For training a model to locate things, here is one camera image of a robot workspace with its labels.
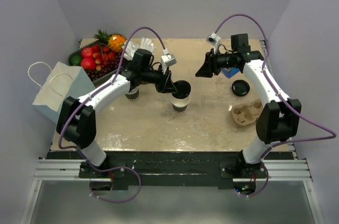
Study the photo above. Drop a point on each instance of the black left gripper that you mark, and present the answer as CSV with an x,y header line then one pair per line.
x,y
164,81

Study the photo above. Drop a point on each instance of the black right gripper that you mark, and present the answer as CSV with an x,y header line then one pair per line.
x,y
205,71

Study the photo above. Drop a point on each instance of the black plastic cup lid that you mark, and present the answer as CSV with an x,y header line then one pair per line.
x,y
183,89

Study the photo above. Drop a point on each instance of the white paper coffee cup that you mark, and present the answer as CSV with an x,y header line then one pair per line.
x,y
180,104

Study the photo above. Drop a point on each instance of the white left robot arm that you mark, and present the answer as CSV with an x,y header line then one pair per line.
x,y
77,119

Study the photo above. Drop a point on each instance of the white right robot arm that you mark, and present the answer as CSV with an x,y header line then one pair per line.
x,y
276,123

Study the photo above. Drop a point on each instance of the blue card package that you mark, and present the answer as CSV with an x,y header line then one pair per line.
x,y
230,72

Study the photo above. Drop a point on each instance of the stack of paper cups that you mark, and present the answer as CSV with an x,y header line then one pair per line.
x,y
133,94

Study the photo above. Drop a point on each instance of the cardboard cup carrier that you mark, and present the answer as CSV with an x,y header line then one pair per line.
x,y
246,114

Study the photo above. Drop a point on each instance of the dark purple grape bunch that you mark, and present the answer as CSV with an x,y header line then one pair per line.
x,y
105,63

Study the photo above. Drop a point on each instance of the pineapple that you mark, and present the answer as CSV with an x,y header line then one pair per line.
x,y
113,41

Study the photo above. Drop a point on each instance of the red apple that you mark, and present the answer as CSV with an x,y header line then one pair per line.
x,y
87,52
88,63

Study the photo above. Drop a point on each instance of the green lime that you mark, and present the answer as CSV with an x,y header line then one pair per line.
x,y
76,60

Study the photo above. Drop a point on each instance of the grey fruit tray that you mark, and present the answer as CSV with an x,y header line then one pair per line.
x,y
96,47

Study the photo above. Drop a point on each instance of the light blue paper bag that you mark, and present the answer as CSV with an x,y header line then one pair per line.
x,y
62,82

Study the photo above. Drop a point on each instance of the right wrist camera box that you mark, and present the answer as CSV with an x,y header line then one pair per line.
x,y
213,38

